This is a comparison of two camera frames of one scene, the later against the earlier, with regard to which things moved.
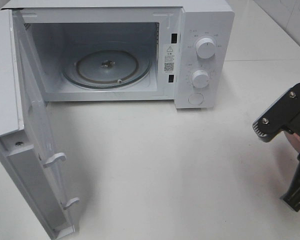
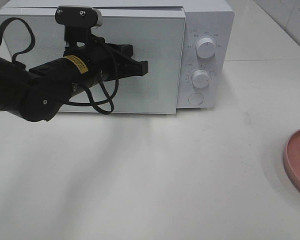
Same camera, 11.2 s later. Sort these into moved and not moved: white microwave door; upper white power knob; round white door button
Moved: white microwave door
Not moved: round white door button; upper white power knob
